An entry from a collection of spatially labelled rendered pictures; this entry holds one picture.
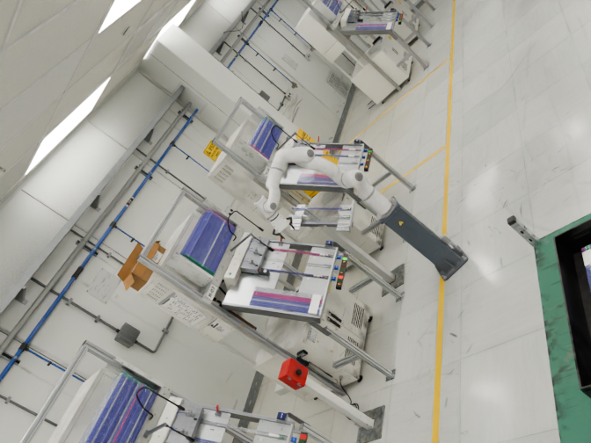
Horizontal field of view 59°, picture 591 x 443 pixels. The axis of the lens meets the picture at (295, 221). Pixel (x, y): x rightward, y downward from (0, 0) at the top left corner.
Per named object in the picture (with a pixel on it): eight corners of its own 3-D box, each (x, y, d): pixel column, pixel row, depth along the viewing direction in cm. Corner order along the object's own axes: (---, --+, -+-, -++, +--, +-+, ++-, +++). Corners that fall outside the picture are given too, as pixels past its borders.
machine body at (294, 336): (375, 311, 443) (321, 271, 426) (364, 383, 393) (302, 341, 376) (326, 337, 485) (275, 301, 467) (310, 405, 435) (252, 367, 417)
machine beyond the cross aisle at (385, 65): (434, 40, 784) (340, -53, 729) (431, 64, 725) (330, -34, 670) (370, 97, 870) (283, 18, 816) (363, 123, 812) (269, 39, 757)
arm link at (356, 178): (368, 188, 380) (344, 168, 373) (382, 185, 363) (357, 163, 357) (360, 201, 377) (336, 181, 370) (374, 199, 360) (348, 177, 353)
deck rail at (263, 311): (321, 322, 358) (320, 315, 354) (320, 323, 357) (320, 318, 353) (223, 307, 374) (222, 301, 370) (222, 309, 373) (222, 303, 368)
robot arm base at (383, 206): (393, 195, 385) (375, 180, 379) (399, 204, 367) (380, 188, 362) (375, 214, 390) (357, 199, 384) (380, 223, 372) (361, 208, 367)
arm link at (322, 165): (358, 189, 364) (346, 192, 379) (363, 173, 367) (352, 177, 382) (296, 160, 347) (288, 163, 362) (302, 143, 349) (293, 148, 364)
